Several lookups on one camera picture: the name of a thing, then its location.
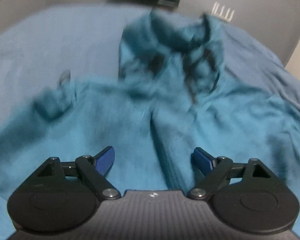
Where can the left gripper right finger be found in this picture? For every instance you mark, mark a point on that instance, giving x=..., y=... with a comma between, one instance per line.
x=247, y=197

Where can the teal zip jacket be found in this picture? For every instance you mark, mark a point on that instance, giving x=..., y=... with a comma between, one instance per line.
x=172, y=94

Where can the white wifi router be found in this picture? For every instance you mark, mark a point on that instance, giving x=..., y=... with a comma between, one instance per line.
x=222, y=12

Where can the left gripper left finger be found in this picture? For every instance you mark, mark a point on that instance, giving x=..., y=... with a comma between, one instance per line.
x=60, y=196

